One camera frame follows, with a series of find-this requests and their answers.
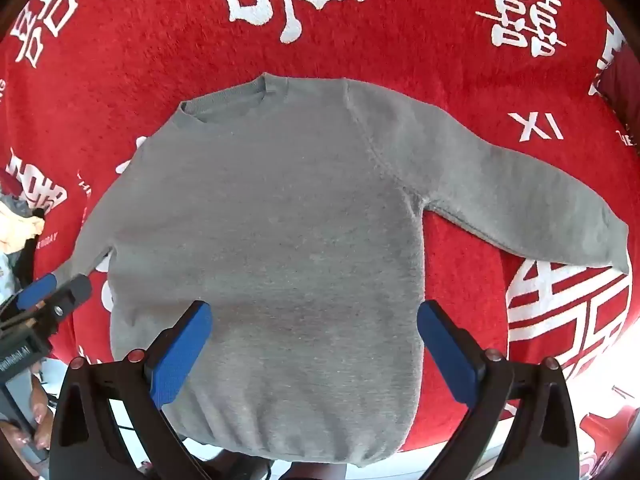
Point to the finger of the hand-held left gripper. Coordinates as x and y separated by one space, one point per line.
75 292
36 292

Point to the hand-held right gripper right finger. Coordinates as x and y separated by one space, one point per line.
445 355

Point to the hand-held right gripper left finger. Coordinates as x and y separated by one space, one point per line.
180 355

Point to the grey sweater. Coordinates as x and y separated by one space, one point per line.
280 235

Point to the person's left hand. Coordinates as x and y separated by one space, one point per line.
39 412

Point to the black cloth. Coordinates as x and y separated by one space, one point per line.
26 260

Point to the cream orange cloth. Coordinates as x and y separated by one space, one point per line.
15 232

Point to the grey patterned cloth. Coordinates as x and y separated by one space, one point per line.
12 205

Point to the dark red cloth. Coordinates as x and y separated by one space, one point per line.
619 80
9 181

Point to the red printed blanket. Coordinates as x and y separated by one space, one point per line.
400 20

